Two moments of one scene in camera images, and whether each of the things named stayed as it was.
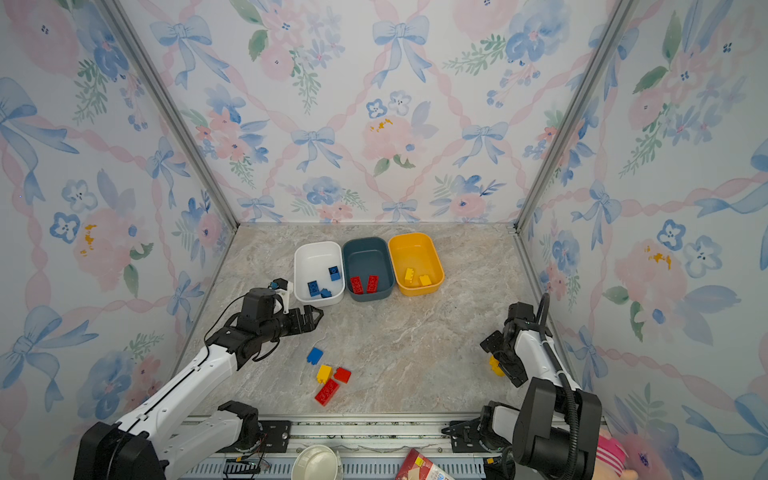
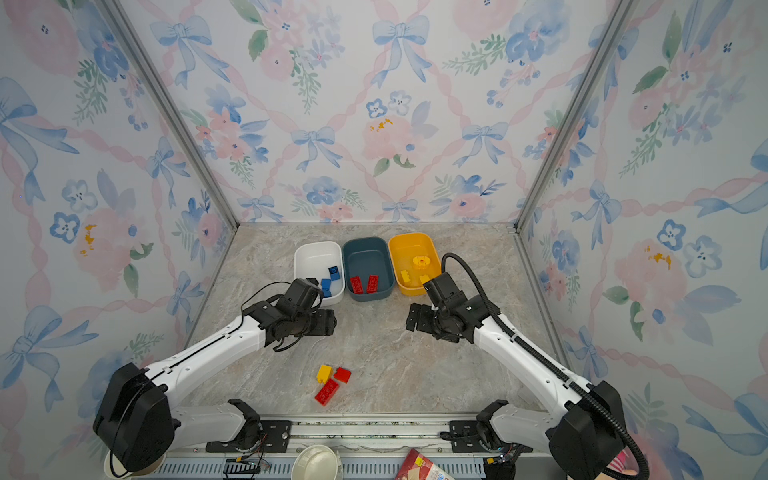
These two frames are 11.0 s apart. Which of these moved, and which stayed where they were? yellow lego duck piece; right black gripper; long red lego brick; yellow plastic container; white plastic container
Moved: right black gripper; yellow lego duck piece
Stayed: yellow plastic container; white plastic container; long red lego brick
